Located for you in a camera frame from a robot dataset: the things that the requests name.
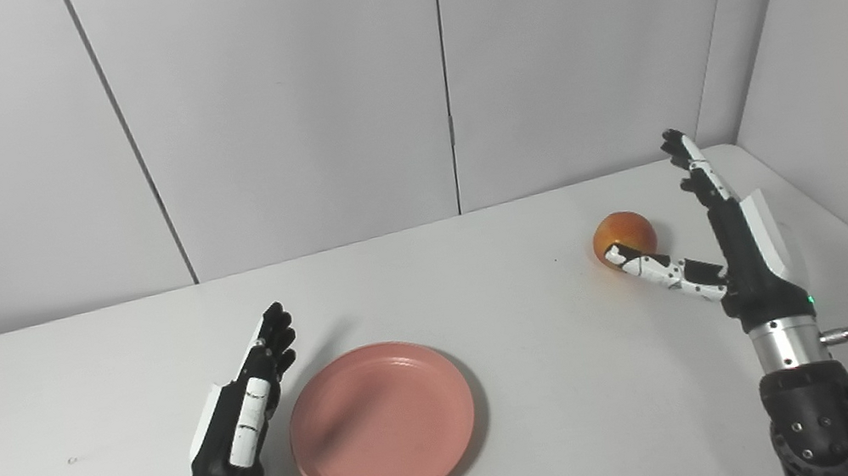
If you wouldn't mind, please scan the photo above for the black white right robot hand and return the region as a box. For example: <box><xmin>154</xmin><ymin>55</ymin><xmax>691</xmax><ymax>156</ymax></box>
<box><xmin>585</xmin><ymin>110</ymin><xmax>820</xmax><ymax>355</ymax></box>

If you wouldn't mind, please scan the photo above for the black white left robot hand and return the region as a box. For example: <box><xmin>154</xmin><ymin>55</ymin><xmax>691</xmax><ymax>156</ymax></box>
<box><xmin>158</xmin><ymin>299</ymin><xmax>319</xmax><ymax>476</ymax></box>

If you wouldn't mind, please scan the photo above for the pink round plate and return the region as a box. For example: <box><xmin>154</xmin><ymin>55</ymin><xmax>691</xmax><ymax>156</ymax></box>
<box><xmin>277</xmin><ymin>329</ymin><xmax>487</xmax><ymax>476</ymax></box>

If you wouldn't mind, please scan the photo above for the red-yellow apple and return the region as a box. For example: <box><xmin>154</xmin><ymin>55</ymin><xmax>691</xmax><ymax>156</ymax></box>
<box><xmin>589</xmin><ymin>207</ymin><xmax>662</xmax><ymax>273</ymax></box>

